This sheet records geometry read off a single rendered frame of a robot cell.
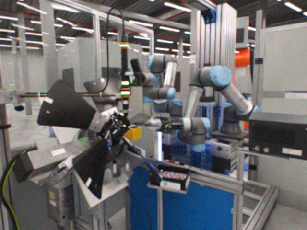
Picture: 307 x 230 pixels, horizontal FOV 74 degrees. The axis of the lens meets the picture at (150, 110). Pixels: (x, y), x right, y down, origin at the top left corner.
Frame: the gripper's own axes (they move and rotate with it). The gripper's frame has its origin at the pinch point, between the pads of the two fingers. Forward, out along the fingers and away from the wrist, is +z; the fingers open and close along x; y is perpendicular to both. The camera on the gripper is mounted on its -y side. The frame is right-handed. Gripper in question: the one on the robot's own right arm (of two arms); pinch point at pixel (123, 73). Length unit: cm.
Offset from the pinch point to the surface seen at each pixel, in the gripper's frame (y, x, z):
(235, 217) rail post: 83, -57, -27
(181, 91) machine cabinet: 22, 106, -454
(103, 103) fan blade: 16.5, 11.9, 2.3
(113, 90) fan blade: 9.5, 9.8, -5.0
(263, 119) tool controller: 24, -68, -20
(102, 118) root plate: 23.0, 4.5, 12.4
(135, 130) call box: 40, 15, -39
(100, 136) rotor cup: 32.1, 5.4, 13.6
